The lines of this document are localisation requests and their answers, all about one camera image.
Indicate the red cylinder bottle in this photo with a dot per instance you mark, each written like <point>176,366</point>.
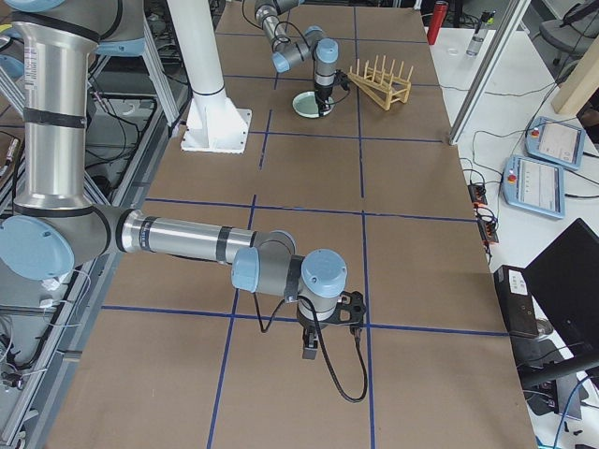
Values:
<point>436,22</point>

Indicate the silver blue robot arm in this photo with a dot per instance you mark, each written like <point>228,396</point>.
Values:
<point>290,47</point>

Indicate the clear water bottle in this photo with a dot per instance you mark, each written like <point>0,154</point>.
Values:
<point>481,29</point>

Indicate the aluminium frame post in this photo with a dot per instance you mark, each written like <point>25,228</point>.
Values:
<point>509,24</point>

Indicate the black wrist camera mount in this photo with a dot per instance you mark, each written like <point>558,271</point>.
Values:
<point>341,80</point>

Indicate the wooden beam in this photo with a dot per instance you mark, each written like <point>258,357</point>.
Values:
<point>581,84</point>

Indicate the near blue teach pendant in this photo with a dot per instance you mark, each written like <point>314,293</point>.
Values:
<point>535,186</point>

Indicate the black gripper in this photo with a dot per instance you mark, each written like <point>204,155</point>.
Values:
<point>322,92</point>

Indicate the black box on desk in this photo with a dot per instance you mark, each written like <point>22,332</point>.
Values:
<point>516,303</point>

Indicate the black laptop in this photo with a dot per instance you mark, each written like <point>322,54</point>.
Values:
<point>563,280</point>

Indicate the far blue teach pendant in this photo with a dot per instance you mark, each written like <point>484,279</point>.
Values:
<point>555,141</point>

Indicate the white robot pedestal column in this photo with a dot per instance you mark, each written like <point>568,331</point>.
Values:
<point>213,123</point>

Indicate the blue teach pendant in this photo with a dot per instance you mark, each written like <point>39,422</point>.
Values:
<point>555,141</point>
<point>535,186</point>

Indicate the orange black power strip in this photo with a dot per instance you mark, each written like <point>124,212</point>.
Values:
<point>486,219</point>

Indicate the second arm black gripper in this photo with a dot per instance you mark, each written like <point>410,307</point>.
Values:
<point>309,325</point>

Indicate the wooden dish rack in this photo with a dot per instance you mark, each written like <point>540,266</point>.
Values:
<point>382,80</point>

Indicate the mint green plate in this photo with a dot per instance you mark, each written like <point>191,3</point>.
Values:
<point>305,105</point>

